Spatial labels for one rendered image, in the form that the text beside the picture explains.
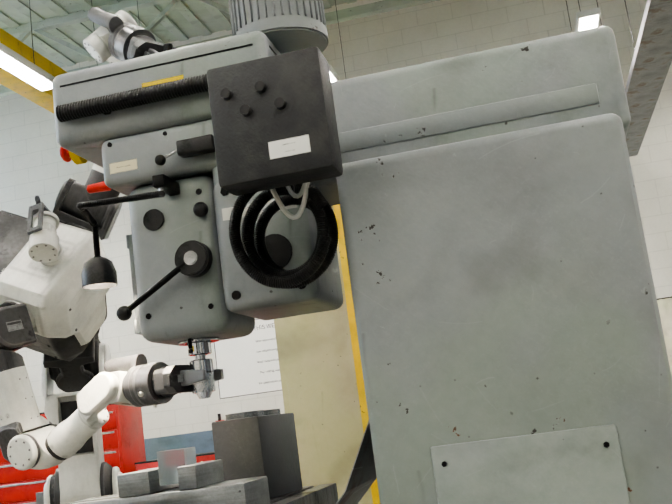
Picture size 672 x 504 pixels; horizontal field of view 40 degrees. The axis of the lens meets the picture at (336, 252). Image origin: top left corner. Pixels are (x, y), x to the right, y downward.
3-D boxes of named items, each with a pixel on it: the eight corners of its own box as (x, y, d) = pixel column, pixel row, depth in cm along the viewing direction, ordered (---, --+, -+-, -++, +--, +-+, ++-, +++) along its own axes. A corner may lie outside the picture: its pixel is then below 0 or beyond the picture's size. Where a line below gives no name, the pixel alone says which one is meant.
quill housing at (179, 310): (135, 343, 182) (121, 186, 188) (176, 348, 202) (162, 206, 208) (227, 329, 178) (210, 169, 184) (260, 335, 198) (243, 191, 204)
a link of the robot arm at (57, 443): (86, 435, 199) (30, 486, 204) (114, 425, 208) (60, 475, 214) (59, 395, 201) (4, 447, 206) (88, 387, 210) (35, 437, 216)
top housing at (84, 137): (52, 147, 190) (46, 72, 193) (110, 176, 215) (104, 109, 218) (273, 102, 180) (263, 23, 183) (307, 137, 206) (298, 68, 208)
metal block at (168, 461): (159, 485, 167) (156, 451, 168) (172, 482, 172) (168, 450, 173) (187, 482, 166) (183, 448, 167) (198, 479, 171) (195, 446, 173)
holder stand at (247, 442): (219, 505, 211) (209, 416, 214) (258, 494, 232) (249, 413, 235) (267, 500, 207) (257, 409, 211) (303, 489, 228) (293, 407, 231)
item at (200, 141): (153, 165, 181) (151, 145, 182) (161, 169, 185) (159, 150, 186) (213, 153, 179) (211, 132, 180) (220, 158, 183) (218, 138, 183)
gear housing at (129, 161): (101, 187, 187) (97, 139, 189) (151, 210, 210) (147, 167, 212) (260, 156, 180) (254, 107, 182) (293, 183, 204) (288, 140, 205)
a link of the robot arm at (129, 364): (132, 403, 192) (92, 409, 197) (167, 408, 200) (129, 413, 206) (133, 349, 195) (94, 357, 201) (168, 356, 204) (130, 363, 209)
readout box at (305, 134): (215, 186, 153) (202, 66, 157) (233, 197, 162) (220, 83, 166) (332, 164, 149) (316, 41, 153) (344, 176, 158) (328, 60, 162)
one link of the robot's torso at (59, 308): (-31, 363, 240) (-72, 271, 214) (42, 271, 262) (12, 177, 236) (70, 398, 233) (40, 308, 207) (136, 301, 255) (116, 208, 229)
